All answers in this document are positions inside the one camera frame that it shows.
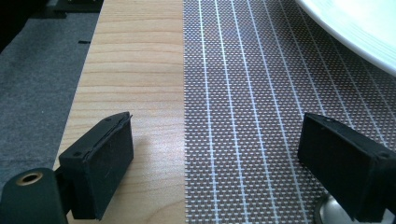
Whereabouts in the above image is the white plate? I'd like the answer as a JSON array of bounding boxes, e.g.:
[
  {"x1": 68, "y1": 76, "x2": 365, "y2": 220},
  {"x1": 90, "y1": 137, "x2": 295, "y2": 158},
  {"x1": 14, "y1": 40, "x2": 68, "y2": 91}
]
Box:
[{"x1": 294, "y1": 0, "x2": 396, "y2": 77}]

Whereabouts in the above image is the brown woven placemat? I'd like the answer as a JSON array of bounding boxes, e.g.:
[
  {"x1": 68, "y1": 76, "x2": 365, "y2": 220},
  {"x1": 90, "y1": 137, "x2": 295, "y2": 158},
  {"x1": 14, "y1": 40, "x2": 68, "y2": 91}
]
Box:
[{"x1": 182, "y1": 0, "x2": 396, "y2": 224}]

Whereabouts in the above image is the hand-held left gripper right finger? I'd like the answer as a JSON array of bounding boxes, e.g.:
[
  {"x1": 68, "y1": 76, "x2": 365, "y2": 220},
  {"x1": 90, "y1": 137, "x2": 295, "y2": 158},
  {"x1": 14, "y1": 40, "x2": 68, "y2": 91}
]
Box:
[{"x1": 297, "y1": 112, "x2": 396, "y2": 224}]

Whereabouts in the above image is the silver metal utensil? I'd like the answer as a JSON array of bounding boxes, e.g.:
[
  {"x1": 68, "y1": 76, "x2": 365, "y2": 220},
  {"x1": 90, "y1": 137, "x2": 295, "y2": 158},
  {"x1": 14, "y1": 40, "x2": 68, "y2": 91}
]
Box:
[{"x1": 313, "y1": 191, "x2": 396, "y2": 224}]

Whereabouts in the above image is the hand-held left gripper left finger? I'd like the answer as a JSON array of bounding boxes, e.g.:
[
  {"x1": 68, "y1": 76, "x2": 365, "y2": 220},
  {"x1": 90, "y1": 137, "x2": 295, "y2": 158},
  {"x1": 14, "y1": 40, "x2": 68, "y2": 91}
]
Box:
[{"x1": 58, "y1": 111, "x2": 134, "y2": 221}]

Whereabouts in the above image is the black stand base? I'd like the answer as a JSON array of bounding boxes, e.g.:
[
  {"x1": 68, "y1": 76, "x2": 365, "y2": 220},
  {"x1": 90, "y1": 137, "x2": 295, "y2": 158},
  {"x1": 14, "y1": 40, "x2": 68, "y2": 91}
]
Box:
[{"x1": 31, "y1": 0, "x2": 105, "y2": 20}]

